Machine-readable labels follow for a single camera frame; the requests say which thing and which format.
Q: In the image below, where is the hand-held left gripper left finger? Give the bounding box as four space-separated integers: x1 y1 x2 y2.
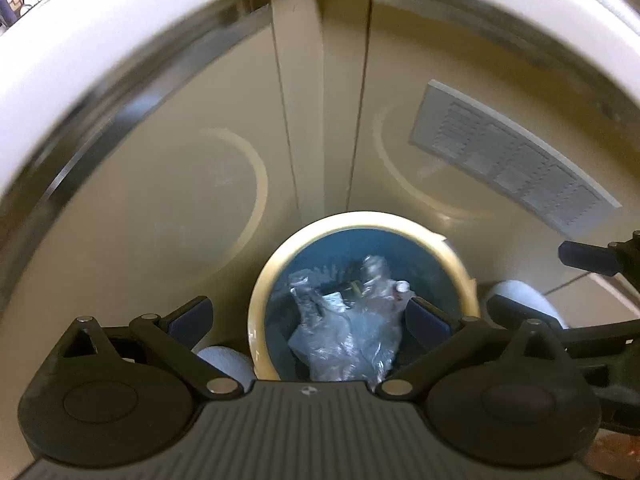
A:
60 296 241 397

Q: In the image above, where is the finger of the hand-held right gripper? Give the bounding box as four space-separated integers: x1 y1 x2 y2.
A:
487 293 640 357
557 230 640 277

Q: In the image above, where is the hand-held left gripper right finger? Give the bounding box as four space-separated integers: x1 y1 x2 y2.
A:
377 296 561 398

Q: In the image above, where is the clear zip plastic bag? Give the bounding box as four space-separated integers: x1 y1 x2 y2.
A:
287 254 417 394

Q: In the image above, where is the blue bin with cream rim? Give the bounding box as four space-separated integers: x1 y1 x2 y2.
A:
247 211 482 384

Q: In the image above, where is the silver vent grille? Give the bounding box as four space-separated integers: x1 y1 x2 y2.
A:
409 79 622 236

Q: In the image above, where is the white kitchen countertop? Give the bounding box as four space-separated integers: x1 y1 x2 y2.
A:
0 0 640 201

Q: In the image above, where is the beige cabinet corner post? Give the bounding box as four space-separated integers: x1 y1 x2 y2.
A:
269 0 372 222

